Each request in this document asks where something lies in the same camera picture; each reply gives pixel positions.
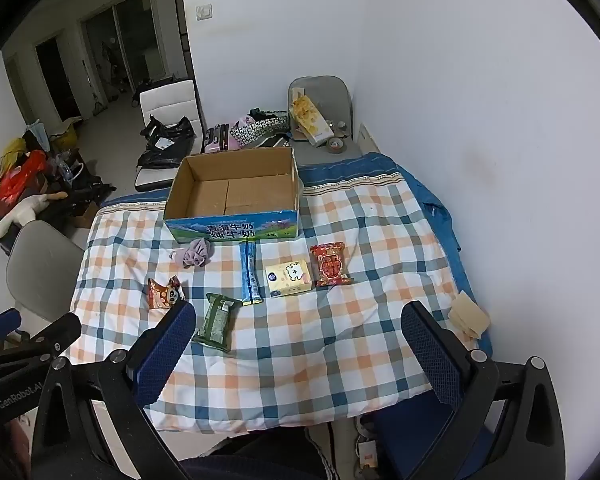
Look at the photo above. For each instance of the yellow bag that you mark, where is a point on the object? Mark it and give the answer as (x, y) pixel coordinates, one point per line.
(10, 147)

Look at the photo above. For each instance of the white wall switch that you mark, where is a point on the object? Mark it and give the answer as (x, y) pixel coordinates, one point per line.
(204, 12)

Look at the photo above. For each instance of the grey shell chair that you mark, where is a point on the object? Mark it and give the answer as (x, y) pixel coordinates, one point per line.
(40, 265)

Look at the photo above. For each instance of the white board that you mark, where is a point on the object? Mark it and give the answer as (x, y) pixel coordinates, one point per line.
(366, 136)

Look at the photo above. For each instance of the yellow tissue pack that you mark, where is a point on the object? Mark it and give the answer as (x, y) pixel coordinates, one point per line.
(287, 277)

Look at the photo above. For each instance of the purple scrunchie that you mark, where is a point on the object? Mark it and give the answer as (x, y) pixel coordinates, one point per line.
(195, 252)

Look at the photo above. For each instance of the green snack packet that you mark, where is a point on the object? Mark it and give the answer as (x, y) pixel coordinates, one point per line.
(215, 320)

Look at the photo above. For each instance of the patterned tote bag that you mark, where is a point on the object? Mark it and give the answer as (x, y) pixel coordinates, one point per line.
(252, 132)

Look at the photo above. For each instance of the brown paper napkins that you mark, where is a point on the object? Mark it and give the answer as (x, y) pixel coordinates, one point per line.
(467, 315)

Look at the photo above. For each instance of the pink suitcase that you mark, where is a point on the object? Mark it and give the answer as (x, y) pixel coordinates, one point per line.
(212, 147)

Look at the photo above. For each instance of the red plastic bag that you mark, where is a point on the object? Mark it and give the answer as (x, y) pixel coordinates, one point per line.
(20, 177)

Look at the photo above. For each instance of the person's dark clothing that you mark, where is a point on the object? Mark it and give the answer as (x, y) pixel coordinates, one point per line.
(250, 457)

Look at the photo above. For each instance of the panda print snack packet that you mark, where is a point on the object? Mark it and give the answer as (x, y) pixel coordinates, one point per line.
(162, 294)

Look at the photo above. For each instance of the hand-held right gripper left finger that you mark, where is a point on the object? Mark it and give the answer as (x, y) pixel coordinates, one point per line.
(164, 352)

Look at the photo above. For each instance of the white goose plush toy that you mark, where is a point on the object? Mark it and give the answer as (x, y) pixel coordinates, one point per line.
(25, 210)

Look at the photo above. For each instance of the white chair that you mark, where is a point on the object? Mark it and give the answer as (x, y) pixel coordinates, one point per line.
(167, 100)

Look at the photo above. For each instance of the plaid blanket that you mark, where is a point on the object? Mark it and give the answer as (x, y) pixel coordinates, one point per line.
(305, 355)

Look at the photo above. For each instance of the glass sliding door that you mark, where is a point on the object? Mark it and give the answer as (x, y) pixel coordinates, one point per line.
(125, 45)

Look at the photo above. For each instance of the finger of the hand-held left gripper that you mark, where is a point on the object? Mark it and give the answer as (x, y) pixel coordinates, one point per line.
(0, 322)
(55, 334)

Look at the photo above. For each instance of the small brown cardboard box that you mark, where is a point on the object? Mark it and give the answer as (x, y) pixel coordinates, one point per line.
(86, 216)

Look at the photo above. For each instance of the grey padded chair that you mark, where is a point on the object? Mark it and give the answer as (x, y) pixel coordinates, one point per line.
(325, 90)

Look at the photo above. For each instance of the blue stick packet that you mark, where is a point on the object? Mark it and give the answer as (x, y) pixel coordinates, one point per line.
(250, 275)

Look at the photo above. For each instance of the light blue cloth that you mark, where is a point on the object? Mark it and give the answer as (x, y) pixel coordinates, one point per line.
(37, 132)

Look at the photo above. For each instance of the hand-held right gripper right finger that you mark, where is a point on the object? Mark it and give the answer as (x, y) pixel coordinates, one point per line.
(430, 355)

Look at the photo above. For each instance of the tape roll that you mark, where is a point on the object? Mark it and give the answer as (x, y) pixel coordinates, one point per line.
(335, 145)

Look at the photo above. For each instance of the yellow chips box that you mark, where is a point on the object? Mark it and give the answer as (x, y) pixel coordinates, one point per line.
(310, 120)

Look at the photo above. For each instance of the red snack packet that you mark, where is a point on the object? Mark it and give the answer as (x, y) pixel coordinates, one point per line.
(330, 265)

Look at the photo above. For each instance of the black plastic bag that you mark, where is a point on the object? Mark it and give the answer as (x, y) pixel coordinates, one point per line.
(165, 155)

